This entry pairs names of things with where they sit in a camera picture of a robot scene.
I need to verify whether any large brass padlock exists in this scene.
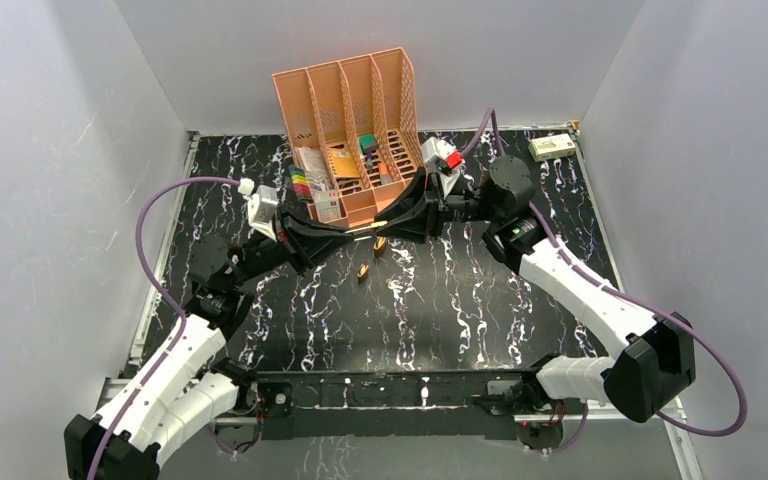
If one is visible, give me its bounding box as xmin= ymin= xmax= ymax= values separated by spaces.
xmin=373 ymin=237 xmax=388 ymax=259

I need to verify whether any white green small box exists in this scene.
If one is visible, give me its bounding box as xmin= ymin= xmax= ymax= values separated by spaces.
xmin=529 ymin=133 xmax=576 ymax=161

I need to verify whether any white paper sheet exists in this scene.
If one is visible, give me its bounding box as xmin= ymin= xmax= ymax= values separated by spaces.
xmin=295 ymin=147 xmax=332 ymax=190

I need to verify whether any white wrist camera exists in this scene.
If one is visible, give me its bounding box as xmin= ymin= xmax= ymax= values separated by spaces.
xmin=421 ymin=137 xmax=464 ymax=198
xmin=246 ymin=185 xmax=279 ymax=242

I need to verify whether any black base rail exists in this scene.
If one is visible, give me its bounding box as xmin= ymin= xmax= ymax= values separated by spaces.
xmin=195 ymin=367 xmax=624 ymax=442

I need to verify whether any grey-green small box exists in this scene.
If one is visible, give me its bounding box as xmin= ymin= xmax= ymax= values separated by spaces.
xmin=313 ymin=189 xmax=348 ymax=227

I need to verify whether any green teal box in organizer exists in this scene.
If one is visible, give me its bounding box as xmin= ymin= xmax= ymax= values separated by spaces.
xmin=358 ymin=134 xmax=379 ymax=155

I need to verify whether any orange plastic file organizer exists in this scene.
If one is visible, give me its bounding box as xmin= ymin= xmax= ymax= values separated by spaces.
xmin=272 ymin=47 xmax=422 ymax=228

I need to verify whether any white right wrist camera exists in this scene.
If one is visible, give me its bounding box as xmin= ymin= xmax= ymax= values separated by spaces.
xmin=421 ymin=137 xmax=464 ymax=198

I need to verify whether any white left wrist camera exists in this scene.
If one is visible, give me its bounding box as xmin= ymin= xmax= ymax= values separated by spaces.
xmin=246 ymin=185 xmax=279 ymax=242

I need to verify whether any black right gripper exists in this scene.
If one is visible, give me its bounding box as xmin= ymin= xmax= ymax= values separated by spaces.
xmin=374 ymin=166 xmax=503 ymax=246

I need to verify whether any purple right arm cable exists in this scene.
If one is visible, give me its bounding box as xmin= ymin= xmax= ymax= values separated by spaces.
xmin=460 ymin=109 xmax=750 ymax=458

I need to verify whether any colourful highlighter marker pack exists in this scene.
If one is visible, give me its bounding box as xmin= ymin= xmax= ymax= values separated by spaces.
xmin=288 ymin=166 xmax=313 ymax=203

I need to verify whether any yellow envelope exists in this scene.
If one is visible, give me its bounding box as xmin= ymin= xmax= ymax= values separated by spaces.
xmin=327 ymin=147 xmax=361 ymax=180

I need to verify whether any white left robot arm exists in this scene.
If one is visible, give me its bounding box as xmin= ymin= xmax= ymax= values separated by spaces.
xmin=64 ymin=209 xmax=353 ymax=479

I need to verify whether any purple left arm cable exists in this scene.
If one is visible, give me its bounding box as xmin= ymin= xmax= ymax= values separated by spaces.
xmin=85 ymin=175 xmax=256 ymax=480

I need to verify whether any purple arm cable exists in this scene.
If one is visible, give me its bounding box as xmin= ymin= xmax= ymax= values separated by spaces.
xmin=460 ymin=109 xmax=750 ymax=458
xmin=85 ymin=175 xmax=256 ymax=480

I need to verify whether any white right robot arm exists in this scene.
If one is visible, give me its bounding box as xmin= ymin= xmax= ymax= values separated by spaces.
xmin=375 ymin=155 xmax=696 ymax=423

